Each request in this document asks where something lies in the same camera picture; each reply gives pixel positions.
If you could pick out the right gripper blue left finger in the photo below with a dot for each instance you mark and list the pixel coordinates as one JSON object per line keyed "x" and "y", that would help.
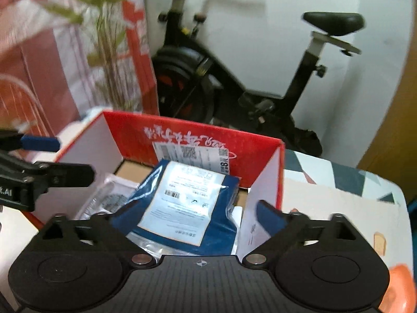
{"x": 111, "y": 247}

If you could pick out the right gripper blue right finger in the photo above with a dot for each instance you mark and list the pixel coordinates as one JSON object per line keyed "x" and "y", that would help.
{"x": 287, "y": 231}

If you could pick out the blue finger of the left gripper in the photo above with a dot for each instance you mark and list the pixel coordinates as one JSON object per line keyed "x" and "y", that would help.
{"x": 40, "y": 143}
{"x": 58, "y": 174}

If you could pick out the clear bag black item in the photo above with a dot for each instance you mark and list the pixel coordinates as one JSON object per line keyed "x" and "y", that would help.
{"x": 111, "y": 194}

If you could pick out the blue white packet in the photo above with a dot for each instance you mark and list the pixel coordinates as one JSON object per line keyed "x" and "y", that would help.
{"x": 185, "y": 210}

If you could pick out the red strawberry cardboard box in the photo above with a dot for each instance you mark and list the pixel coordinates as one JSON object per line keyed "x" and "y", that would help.
{"x": 110, "y": 137}

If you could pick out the patterned white tablecloth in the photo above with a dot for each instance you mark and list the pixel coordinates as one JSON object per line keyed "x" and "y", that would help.
{"x": 360, "y": 263}

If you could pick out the pink printed backdrop cloth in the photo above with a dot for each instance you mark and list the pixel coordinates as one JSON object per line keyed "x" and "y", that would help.
{"x": 62, "y": 58}

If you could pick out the wooden door frame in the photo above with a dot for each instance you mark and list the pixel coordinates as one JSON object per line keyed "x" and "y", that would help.
{"x": 392, "y": 153}

